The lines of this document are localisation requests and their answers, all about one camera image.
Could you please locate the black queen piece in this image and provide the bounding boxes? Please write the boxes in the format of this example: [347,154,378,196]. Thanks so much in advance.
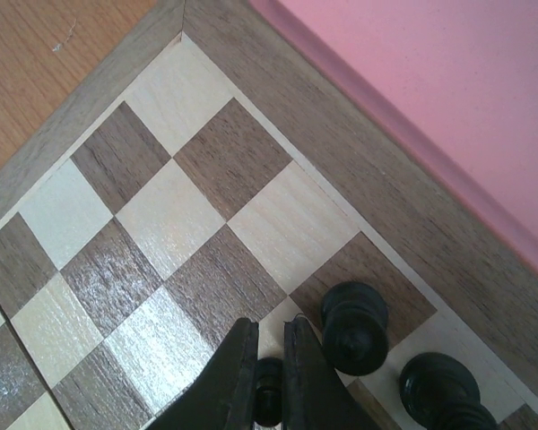
[321,281,389,376]

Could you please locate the black king piece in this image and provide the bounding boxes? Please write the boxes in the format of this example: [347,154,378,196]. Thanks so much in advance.
[399,352,499,429]

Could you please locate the pink plastic tray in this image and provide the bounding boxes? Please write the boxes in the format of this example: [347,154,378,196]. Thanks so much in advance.
[254,1,538,271]

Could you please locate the wooden chess board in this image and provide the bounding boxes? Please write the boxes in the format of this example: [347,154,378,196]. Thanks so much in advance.
[0,1,538,429]

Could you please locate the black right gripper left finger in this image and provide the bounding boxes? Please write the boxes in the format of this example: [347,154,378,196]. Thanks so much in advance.
[149,318,258,430]

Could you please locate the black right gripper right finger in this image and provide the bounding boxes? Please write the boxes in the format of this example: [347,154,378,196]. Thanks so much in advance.
[282,317,379,430]

